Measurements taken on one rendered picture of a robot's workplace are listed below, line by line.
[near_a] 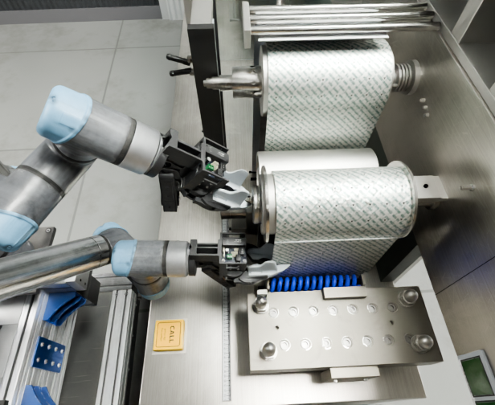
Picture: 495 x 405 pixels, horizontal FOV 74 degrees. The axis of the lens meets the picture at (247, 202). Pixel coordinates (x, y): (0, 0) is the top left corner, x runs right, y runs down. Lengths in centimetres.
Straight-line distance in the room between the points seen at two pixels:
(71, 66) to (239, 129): 243
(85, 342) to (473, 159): 159
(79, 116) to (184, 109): 89
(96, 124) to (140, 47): 303
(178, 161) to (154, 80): 255
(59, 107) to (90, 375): 137
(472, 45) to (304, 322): 61
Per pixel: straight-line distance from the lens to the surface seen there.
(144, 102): 287
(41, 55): 375
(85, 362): 173
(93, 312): 177
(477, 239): 64
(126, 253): 70
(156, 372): 91
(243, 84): 70
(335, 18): 72
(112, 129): 50
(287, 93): 67
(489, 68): 68
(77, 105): 50
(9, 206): 55
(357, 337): 80
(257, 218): 60
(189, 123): 129
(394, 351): 82
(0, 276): 72
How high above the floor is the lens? 178
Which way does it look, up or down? 57 degrees down
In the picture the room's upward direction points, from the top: straight up
